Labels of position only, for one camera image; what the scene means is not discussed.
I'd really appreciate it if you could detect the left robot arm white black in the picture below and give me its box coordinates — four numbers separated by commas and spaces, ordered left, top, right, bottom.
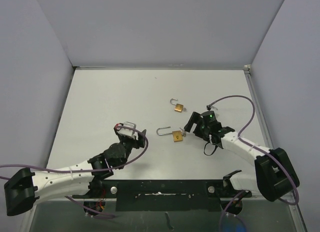
4, 124, 149, 217

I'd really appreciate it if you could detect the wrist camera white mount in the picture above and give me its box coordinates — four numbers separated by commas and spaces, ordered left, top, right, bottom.
114, 122, 137, 138
206, 104, 218, 111

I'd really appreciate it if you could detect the aluminium frame rail right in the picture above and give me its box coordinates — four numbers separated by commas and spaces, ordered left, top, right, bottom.
243, 64, 307, 232

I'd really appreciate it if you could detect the long shackle brass padlock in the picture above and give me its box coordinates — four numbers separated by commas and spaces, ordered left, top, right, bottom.
156, 126, 184, 142

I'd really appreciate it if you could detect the small brass padlock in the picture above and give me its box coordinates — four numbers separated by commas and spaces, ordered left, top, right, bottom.
169, 98, 185, 112

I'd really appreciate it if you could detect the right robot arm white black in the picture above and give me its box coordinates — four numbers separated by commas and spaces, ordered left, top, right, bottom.
183, 111, 300, 202

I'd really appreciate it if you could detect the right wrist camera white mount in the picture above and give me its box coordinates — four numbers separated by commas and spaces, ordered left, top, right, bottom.
206, 104, 218, 111

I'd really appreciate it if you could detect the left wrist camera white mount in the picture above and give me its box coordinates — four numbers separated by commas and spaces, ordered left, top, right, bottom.
114, 122, 137, 138

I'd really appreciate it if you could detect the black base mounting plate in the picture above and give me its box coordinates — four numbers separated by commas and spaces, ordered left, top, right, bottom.
73, 180, 238, 212

